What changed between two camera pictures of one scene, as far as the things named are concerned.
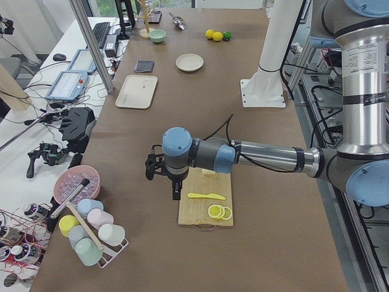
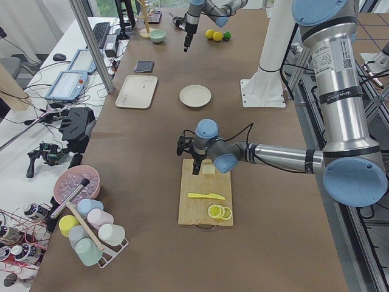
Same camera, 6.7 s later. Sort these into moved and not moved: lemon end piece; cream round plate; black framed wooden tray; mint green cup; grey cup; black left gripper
Moved: cream round plate; black left gripper
Not moved: mint green cup; grey cup; black framed wooden tray; lemon end piece
